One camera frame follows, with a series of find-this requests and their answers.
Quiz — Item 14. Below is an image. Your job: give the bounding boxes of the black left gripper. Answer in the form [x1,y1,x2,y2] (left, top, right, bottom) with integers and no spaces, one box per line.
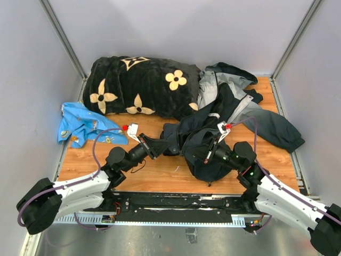
[123,133,172,172]

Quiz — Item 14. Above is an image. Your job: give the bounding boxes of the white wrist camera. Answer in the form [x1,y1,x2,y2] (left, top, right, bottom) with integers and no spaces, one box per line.
[217,121,232,143]
[127,123,140,142]

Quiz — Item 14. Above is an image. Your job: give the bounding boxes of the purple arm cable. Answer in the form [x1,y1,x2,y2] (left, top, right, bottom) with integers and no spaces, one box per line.
[225,116,341,235]
[17,124,128,231]

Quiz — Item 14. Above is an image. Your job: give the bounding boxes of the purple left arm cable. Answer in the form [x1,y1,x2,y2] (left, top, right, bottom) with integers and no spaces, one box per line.
[17,124,128,231]

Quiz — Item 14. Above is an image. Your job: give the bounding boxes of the black blanket with cream flowers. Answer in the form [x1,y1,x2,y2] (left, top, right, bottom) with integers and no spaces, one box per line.
[83,56,200,120]

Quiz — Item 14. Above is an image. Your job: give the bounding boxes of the aluminium frame post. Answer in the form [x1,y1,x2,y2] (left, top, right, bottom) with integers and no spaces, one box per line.
[39,0,87,80]
[271,0,324,80]

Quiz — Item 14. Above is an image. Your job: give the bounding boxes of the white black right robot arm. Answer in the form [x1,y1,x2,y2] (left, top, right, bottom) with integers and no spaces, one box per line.
[203,139,340,255]

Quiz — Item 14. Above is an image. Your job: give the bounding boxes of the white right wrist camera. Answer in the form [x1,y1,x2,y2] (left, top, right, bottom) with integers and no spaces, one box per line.
[217,121,232,143]

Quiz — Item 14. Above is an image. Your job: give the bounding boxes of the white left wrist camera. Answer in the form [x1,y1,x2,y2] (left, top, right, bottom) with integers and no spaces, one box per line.
[127,123,140,142]

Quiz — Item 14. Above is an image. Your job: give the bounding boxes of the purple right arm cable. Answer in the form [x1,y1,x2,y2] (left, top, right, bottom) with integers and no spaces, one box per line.
[225,116,341,235]

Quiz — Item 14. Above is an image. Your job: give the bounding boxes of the right rear aluminium frame post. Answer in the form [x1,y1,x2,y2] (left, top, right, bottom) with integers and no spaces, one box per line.
[271,0,324,80]

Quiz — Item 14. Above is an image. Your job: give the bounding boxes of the aluminium front rail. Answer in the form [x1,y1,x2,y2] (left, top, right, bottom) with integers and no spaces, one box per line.
[50,196,326,227]

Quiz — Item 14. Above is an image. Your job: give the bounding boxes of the left rear aluminium frame post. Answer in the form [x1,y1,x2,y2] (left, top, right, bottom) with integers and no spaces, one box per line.
[39,0,87,80]

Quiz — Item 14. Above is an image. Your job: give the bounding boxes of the dark grey zip jacket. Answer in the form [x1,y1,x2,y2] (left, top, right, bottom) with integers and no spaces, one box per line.
[160,62,305,182]

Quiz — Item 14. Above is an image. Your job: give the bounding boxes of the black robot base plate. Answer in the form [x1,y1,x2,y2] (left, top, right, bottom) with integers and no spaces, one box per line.
[85,191,264,224]

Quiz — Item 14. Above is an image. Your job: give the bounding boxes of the blue patterned cloth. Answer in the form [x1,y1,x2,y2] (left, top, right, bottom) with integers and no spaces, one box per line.
[57,102,128,148]

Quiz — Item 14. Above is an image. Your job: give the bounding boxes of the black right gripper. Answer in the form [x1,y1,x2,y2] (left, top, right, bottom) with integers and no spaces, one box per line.
[187,134,242,172]

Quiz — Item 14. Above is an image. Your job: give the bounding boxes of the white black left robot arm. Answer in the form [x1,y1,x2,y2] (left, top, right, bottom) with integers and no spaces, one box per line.
[16,133,171,235]

